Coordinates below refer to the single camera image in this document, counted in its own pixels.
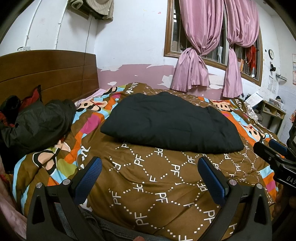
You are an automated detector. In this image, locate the beige cloth cover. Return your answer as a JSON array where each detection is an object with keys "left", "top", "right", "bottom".
[{"left": 69, "top": 0, "right": 114, "bottom": 21}]

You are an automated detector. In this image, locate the white wall pipe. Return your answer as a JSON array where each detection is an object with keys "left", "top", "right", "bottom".
[{"left": 23, "top": 0, "right": 45, "bottom": 50}]

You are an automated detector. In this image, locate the dark green jacket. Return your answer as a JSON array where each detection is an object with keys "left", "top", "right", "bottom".
[{"left": 0, "top": 98, "right": 77, "bottom": 161}]

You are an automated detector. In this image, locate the red hanging decoration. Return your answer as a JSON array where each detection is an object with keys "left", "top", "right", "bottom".
[{"left": 245, "top": 45, "right": 257, "bottom": 76}]

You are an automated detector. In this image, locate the black padded jacket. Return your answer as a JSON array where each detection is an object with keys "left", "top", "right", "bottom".
[{"left": 100, "top": 91, "right": 245, "bottom": 154}]

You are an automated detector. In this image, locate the wooden headboard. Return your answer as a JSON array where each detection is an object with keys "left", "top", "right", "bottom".
[{"left": 0, "top": 50, "right": 100, "bottom": 107}]

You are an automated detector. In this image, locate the white open book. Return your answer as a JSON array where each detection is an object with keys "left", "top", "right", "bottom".
[{"left": 244, "top": 93, "right": 264, "bottom": 108}]

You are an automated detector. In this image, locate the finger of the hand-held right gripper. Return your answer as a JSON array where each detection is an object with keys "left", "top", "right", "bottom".
[
  {"left": 253, "top": 141, "right": 288, "bottom": 168},
  {"left": 269, "top": 138, "right": 289, "bottom": 155}
]

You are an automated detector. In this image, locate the pink cloth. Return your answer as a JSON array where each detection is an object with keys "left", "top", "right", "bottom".
[{"left": 0, "top": 158, "right": 27, "bottom": 240}]

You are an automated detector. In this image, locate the pink tied curtain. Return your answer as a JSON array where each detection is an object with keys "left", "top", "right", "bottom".
[
  {"left": 222, "top": 0, "right": 260, "bottom": 98},
  {"left": 171, "top": 0, "right": 226, "bottom": 92}
]

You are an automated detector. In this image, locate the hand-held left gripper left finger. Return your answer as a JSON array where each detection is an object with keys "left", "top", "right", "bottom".
[{"left": 26, "top": 157, "right": 103, "bottom": 241}]

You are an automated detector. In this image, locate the thin wall cable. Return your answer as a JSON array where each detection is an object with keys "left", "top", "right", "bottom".
[{"left": 84, "top": 20, "right": 92, "bottom": 54}]

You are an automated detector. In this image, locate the stack of papers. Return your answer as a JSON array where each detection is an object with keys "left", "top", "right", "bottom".
[{"left": 268, "top": 98, "right": 285, "bottom": 107}]

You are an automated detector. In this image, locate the brown printed blanket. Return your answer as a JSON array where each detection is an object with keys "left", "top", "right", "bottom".
[{"left": 13, "top": 82, "right": 287, "bottom": 241}]

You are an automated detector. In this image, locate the red cloth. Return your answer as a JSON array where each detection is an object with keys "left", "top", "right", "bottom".
[{"left": 0, "top": 85, "right": 42, "bottom": 128}]

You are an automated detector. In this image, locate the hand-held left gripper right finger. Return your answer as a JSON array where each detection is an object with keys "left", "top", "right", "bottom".
[{"left": 198, "top": 157, "right": 273, "bottom": 241}]

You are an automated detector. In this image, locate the wooden shelf desk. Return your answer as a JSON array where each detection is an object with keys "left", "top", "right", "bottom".
[{"left": 258, "top": 100, "right": 287, "bottom": 138}]

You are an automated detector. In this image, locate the pink bed sheet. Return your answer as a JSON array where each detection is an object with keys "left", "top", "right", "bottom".
[{"left": 75, "top": 89, "right": 105, "bottom": 105}]

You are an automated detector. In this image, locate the wall air conditioner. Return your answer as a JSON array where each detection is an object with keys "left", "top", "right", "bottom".
[{"left": 67, "top": 2, "right": 103, "bottom": 20}]

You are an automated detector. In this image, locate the person's right hand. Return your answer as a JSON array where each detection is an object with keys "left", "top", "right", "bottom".
[{"left": 272, "top": 190, "right": 284, "bottom": 218}]

